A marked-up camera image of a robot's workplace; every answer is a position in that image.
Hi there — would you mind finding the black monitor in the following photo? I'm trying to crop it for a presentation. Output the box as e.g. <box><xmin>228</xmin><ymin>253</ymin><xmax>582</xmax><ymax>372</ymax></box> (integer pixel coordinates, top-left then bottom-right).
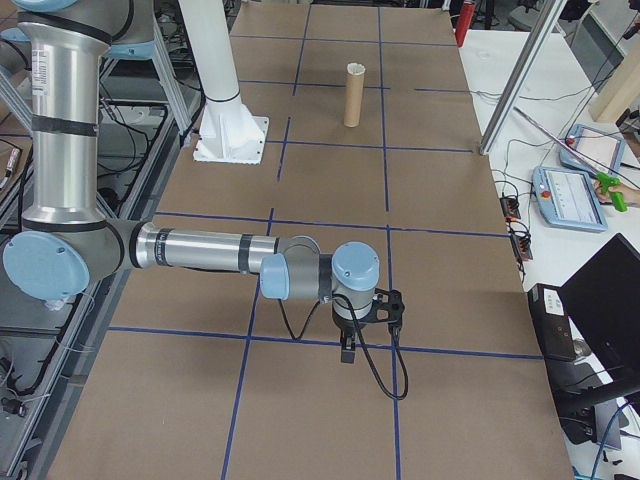
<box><xmin>558</xmin><ymin>232</ymin><xmax>640</xmax><ymax>384</ymax></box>

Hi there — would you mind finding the person hand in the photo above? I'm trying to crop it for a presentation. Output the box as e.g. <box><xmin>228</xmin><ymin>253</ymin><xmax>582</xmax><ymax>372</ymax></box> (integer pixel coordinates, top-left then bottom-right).
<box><xmin>593</xmin><ymin>180</ymin><xmax>640</xmax><ymax>207</ymax></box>

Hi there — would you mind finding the white side table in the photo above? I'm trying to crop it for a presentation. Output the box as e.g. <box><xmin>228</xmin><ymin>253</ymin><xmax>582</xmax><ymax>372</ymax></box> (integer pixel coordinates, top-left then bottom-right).
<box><xmin>457</xmin><ymin>28</ymin><xmax>640</xmax><ymax>301</ymax></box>

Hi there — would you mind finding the beige board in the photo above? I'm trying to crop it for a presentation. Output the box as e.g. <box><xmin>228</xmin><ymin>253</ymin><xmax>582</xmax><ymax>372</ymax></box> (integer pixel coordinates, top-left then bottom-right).
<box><xmin>589</xmin><ymin>42</ymin><xmax>640</xmax><ymax>125</ymax></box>

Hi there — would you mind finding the red cylinder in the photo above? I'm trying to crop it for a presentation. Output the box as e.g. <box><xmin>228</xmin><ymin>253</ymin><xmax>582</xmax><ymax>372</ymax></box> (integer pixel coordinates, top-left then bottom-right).
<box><xmin>454</xmin><ymin>0</ymin><xmax>476</xmax><ymax>49</ymax></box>

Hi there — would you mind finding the blue teach pendant pink screen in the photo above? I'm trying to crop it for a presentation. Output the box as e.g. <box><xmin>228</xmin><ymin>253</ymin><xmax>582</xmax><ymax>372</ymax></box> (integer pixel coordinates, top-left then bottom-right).
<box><xmin>558</xmin><ymin>123</ymin><xmax>627</xmax><ymax>172</ymax></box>

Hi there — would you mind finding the blue teach pendant white screen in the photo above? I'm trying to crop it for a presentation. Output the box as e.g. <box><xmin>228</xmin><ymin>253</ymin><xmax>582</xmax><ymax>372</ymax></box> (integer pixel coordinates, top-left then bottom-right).
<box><xmin>530</xmin><ymin>164</ymin><xmax>610</xmax><ymax>234</ymax></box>

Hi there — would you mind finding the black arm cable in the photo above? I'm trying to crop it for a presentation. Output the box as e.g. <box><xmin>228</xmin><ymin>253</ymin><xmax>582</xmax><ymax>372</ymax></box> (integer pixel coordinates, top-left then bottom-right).
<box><xmin>276</xmin><ymin>293</ymin><xmax>410</xmax><ymax>401</ymax></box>

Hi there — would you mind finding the green handled reacher grabber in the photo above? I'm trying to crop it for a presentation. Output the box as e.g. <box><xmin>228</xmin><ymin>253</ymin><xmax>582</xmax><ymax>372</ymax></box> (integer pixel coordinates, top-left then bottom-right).
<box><xmin>513</xmin><ymin>106</ymin><xmax>629</xmax><ymax>212</ymax></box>

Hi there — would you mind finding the black monitor stand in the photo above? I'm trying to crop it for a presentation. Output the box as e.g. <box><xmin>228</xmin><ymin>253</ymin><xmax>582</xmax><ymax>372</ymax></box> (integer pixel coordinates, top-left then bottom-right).
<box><xmin>549</xmin><ymin>359</ymin><xmax>640</xmax><ymax>446</ymax></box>

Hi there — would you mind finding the black computer box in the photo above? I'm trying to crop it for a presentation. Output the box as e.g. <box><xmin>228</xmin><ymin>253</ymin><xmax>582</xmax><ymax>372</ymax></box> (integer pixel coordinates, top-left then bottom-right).
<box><xmin>527</xmin><ymin>282</ymin><xmax>585</xmax><ymax>362</ymax></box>

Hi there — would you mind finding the white pedestal column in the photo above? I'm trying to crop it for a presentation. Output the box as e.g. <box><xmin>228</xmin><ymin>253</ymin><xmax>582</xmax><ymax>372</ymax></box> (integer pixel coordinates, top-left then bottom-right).
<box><xmin>175</xmin><ymin>0</ymin><xmax>271</xmax><ymax>167</ymax></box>

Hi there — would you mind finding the black orange connector hub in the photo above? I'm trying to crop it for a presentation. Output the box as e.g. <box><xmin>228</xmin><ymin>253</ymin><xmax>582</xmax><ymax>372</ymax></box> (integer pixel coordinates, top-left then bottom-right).
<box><xmin>500</xmin><ymin>194</ymin><xmax>522</xmax><ymax>222</ymax></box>
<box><xmin>509</xmin><ymin>232</ymin><xmax>535</xmax><ymax>262</ymax></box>

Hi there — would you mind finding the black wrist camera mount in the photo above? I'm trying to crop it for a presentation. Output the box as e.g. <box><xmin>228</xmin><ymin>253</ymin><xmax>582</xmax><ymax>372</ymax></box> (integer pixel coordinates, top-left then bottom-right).
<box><xmin>368</xmin><ymin>288</ymin><xmax>405</xmax><ymax>335</ymax></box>

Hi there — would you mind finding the blue cable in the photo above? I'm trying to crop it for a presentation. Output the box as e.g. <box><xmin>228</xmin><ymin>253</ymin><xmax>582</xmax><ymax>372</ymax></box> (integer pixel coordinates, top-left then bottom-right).
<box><xmin>587</xmin><ymin>399</ymin><xmax>632</xmax><ymax>480</ymax></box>

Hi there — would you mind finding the aluminium profile post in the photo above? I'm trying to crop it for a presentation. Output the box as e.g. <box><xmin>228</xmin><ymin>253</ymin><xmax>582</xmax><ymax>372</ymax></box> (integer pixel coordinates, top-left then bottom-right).
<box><xmin>478</xmin><ymin>0</ymin><xmax>571</xmax><ymax>157</ymax></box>

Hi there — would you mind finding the brown cardboard tube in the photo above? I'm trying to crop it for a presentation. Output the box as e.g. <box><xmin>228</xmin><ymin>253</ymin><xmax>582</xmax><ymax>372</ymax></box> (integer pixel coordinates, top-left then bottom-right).
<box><xmin>341</xmin><ymin>67</ymin><xmax>368</xmax><ymax>129</ymax></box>

